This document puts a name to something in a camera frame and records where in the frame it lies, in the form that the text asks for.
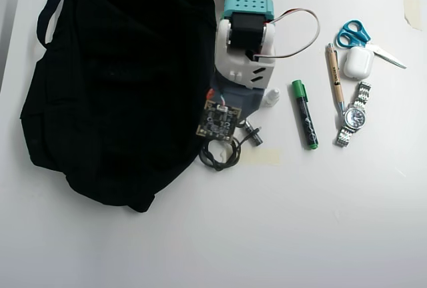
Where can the white slotted gripper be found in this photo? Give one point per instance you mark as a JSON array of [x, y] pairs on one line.
[[241, 98]]

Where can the black fabric bag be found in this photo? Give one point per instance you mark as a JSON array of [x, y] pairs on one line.
[[116, 84]]

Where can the small white dropper bottle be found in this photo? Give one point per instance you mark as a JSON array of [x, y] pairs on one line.
[[270, 98]]

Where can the small black silver cylinder torch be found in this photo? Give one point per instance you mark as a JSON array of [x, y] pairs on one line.
[[255, 138]]

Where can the long beige masking tape strip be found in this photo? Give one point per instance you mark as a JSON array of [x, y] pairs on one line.
[[263, 157]]

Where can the black marker with green cap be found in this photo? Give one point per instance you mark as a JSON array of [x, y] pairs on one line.
[[305, 114]]

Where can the wooden ballpoint pen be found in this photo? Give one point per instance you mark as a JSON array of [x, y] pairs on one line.
[[334, 74]]

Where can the silver metal wristwatch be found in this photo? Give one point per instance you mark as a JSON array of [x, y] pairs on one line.
[[355, 116]]

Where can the white earbuds case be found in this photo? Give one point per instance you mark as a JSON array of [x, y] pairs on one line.
[[358, 63]]

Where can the short beige masking tape piece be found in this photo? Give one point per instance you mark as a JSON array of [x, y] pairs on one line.
[[413, 9]]

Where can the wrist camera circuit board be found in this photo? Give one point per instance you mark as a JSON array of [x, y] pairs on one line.
[[218, 121]]

